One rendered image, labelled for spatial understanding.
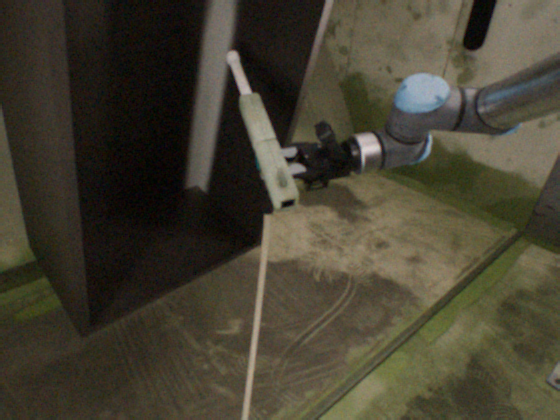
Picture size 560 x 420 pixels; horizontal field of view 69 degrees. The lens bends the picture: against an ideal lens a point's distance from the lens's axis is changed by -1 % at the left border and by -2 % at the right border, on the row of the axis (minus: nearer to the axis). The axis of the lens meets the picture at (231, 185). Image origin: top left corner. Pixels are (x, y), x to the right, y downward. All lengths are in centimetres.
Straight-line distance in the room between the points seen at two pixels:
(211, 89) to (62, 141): 71
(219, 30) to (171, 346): 108
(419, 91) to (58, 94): 64
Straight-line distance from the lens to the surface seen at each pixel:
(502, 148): 256
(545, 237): 265
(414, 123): 89
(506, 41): 249
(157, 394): 148
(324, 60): 298
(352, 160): 92
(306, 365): 156
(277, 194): 77
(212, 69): 128
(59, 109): 66
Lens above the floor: 126
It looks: 29 degrees down
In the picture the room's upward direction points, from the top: 2 degrees clockwise
